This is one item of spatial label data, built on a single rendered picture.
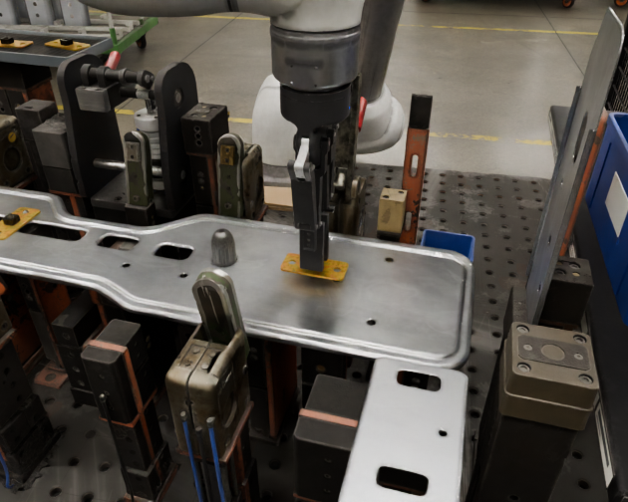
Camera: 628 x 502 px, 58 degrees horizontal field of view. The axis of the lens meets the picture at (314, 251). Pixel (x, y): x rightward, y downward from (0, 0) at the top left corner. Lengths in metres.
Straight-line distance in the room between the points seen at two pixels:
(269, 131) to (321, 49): 0.93
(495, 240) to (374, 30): 0.56
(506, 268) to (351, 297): 0.67
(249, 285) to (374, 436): 0.27
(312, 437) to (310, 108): 0.33
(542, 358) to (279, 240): 0.40
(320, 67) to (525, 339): 0.33
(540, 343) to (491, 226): 0.88
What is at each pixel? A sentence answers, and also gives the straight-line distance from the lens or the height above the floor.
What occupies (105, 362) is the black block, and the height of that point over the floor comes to 0.99.
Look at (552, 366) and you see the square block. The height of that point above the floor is 1.06.
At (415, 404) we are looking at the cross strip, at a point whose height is 1.00.
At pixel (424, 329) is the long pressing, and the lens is 0.67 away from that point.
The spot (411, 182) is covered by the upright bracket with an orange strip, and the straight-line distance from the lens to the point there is 0.81.
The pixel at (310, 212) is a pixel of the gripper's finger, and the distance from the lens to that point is 0.63.
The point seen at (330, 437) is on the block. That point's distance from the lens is 0.59.
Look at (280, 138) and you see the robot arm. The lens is 1.48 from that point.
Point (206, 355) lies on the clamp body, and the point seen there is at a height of 1.04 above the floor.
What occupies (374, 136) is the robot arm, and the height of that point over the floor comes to 0.86.
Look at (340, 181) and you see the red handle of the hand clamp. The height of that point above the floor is 1.07.
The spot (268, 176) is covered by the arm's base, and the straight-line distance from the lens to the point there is 1.54.
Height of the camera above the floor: 1.45
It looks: 35 degrees down
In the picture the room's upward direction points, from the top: straight up
